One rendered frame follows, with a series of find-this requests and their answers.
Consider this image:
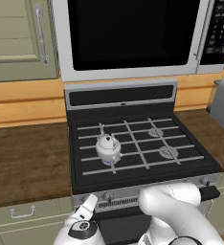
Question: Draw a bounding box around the white kettle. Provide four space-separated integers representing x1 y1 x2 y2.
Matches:
95 122 123 167

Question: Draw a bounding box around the silver microwave oven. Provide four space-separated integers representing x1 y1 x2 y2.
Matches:
51 0 224 83

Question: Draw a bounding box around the silver microwave door handle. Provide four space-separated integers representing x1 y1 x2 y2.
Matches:
193 0 215 61

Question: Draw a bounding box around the silver cupboard door handle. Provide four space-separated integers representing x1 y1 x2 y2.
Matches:
33 3 51 66

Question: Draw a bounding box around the silver stove knob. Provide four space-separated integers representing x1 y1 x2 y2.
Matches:
200 175 213 188
102 190 115 202

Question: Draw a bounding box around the black oven door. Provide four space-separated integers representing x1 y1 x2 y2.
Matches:
96 213 152 245

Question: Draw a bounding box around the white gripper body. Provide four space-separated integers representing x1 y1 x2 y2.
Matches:
75 193 100 221

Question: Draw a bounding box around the black and silver stove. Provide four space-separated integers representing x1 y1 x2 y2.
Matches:
63 78 223 245

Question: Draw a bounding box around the black microwave door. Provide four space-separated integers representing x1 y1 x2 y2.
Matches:
51 0 212 82

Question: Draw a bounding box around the silver drawer handle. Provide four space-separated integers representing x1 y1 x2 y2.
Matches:
10 205 37 220

